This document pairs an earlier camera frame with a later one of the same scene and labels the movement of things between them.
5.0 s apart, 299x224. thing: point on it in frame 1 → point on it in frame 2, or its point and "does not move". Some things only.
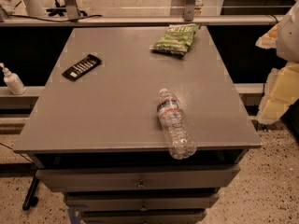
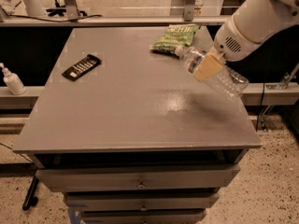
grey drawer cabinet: x=139 y=125 does not move
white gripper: x=289 y=36 → x=235 y=40
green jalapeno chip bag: x=176 y=39 does not move
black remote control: x=87 y=64 does not move
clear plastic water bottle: x=171 y=113 → x=225 y=80
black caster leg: x=31 y=200 does not move
